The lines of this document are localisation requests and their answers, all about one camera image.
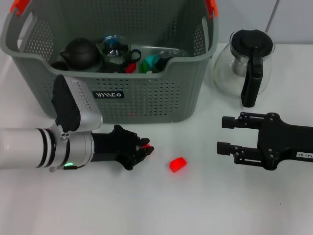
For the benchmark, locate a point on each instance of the small dark clay cup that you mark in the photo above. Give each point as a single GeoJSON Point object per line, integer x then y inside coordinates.
{"type": "Point", "coordinates": [60, 66]}

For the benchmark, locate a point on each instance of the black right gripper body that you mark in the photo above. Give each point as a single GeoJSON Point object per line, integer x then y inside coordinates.
{"type": "Point", "coordinates": [274, 142]}

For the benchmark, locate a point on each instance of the white and silver left arm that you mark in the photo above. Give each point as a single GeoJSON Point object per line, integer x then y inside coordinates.
{"type": "Point", "coordinates": [24, 151]}

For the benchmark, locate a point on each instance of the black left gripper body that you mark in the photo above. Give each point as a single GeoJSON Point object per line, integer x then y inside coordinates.
{"type": "Point", "coordinates": [115, 147]}

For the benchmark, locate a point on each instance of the blue square toy brick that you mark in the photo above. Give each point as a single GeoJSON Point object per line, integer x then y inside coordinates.
{"type": "Point", "coordinates": [110, 40]}

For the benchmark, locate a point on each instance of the grey-green perforated storage bin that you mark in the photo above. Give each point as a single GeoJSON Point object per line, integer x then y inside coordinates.
{"type": "Point", "coordinates": [146, 98]}

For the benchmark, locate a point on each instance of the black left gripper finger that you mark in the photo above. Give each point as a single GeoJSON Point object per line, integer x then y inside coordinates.
{"type": "Point", "coordinates": [144, 153]}
{"type": "Point", "coordinates": [143, 142]}

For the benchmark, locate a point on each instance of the large red sloped brick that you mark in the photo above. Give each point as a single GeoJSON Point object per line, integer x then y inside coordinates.
{"type": "Point", "coordinates": [178, 164]}

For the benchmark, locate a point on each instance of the glass teacup with black base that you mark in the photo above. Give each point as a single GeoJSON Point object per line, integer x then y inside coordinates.
{"type": "Point", "coordinates": [112, 69]}
{"type": "Point", "coordinates": [162, 64]}
{"type": "Point", "coordinates": [115, 55]}
{"type": "Point", "coordinates": [168, 54]}

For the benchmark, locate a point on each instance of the dark red toy brick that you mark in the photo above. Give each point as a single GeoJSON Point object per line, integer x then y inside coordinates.
{"type": "Point", "coordinates": [131, 68]}

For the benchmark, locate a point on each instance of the dark clay teapot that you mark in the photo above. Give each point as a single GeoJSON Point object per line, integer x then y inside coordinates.
{"type": "Point", "coordinates": [80, 54]}

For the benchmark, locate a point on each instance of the teal square toy brick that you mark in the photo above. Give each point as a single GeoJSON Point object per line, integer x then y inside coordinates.
{"type": "Point", "coordinates": [151, 61]}

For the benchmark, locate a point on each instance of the small green toy brick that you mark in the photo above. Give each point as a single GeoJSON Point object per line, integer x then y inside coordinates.
{"type": "Point", "coordinates": [143, 66]}

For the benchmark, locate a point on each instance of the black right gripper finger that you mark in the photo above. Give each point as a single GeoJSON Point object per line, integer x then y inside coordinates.
{"type": "Point", "coordinates": [228, 122]}
{"type": "Point", "coordinates": [223, 148]}

